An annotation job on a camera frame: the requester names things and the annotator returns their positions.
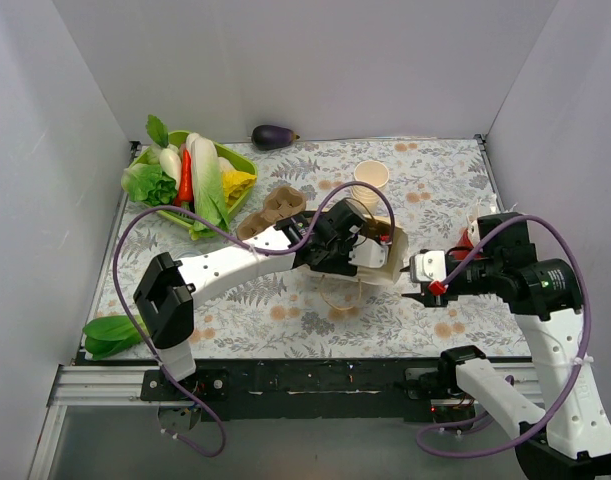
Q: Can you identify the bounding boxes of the brown paper bag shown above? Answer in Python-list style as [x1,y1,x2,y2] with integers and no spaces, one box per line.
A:
[301,197,408,312]

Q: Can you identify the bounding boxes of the brown pulp cup carrier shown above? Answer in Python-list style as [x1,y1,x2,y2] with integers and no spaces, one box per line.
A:
[236,185,307,240]

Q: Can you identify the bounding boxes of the stack of white paper cups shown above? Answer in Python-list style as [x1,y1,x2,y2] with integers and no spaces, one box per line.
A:
[351,160,390,214]

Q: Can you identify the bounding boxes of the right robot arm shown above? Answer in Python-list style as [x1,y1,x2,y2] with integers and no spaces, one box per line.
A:
[404,212,611,479]

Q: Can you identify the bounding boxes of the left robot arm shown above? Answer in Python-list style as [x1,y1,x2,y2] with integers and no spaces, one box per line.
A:
[133,200,366,400]

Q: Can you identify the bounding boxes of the red cup holder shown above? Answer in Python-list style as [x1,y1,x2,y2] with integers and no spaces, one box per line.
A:
[451,225,480,261]

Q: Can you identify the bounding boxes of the white paper straws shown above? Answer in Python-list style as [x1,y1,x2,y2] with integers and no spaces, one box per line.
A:
[466,194,516,244]

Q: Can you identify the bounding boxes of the yellow cabbage leaf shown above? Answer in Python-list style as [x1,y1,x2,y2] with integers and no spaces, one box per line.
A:
[221,170,257,204]

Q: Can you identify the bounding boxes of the purple eggplant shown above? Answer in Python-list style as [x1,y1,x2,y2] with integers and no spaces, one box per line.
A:
[251,124,300,151]

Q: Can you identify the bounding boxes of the white napa cabbage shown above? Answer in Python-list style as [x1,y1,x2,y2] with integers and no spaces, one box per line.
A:
[186,133,229,232]

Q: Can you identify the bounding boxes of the red orange pepper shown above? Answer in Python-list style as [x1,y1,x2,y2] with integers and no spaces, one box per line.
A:
[173,150,193,209]

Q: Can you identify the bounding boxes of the green plastic tray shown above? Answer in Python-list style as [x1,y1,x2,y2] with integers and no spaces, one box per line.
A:
[121,125,257,240]

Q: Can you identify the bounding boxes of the white daikon radish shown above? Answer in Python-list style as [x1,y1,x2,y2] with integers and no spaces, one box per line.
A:
[159,148,182,190]

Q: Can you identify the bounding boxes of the green lettuce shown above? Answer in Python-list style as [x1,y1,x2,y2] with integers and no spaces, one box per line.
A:
[121,163,177,207]

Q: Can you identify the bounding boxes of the green bok choy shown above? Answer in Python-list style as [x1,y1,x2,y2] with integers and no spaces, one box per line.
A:
[83,315,143,361]

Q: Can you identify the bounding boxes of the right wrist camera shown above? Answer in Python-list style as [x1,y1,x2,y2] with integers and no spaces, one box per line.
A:
[409,250,447,296]

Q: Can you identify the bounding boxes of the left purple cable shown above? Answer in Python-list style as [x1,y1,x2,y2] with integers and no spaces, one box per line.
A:
[112,182,397,458]

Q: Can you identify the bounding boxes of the purple cable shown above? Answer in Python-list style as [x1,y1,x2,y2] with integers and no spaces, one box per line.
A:
[112,182,397,458]
[415,213,594,459]

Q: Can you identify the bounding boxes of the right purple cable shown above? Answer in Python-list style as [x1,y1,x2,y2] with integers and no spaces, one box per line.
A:
[415,213,594,459]

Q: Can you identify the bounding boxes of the black metal base rail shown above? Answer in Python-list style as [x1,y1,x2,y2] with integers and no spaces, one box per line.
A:
[140,358,475,423]

